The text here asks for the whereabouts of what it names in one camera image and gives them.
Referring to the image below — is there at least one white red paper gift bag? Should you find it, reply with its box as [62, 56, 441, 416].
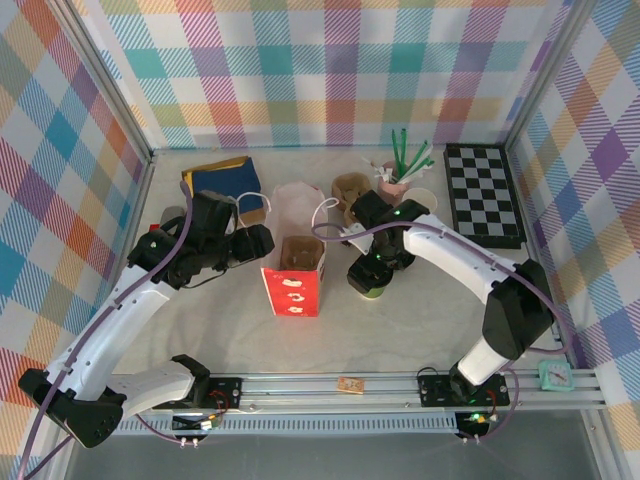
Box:
[234, 182, 341, 319]

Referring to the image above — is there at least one blue and yellow book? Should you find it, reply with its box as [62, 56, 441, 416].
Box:
[180, 155, 266, 227]

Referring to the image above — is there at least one pink straw holder cup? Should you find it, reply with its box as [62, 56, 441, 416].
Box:
[377, 177, 407, 206]

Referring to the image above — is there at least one stack of paper cups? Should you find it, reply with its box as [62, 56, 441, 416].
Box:
[402, 187, 439, 214]

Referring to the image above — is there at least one white wrapped straw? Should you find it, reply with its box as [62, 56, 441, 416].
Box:
[399, 164, 435, 182]

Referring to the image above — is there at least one yellow paper napkin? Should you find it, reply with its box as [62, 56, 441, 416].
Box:
[180, 158, 249, 189]

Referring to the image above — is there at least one black grey chess board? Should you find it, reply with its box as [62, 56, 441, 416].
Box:
[443, 143, 526, 250]

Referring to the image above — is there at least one small teal alarm clock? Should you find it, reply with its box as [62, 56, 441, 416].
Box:
[537, 359, 575, 392]

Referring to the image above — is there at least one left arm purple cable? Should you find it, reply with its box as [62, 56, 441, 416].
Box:
[19, 179, 199, 480]

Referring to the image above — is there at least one aluminium frame rail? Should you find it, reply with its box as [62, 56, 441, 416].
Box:
[54, 369, 609, 416]
[503, 144, 577, 372]
[88, 157, 157, 375]

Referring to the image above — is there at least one grey slotted cable duct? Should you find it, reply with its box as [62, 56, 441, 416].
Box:
[74, 417, 464, 437]

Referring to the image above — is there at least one aluminium frame post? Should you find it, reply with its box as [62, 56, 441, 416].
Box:
[47, 0, 156, 164]
[503, 0, 599, 149]

